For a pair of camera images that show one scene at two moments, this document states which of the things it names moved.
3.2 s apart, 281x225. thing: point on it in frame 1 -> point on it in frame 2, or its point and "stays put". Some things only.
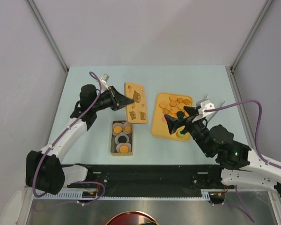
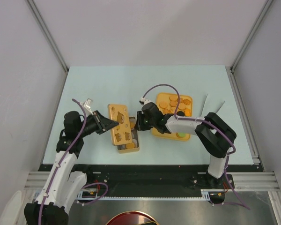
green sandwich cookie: [178, 132] stays put
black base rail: [152, 179] stays put
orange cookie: [124, 149] -> [130, 146]
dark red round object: [131, 218] stays put
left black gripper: [118, 100] -> [102, 123]
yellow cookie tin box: [114, 152] -> [134, 146]
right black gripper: [174, 123] -> [140, 125]
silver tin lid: [136, 112] -> [121, 134]
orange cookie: [128, 128] -> [132, 124]
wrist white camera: [202, 105] -> [143, 101]
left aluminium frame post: [48, 35] stays put
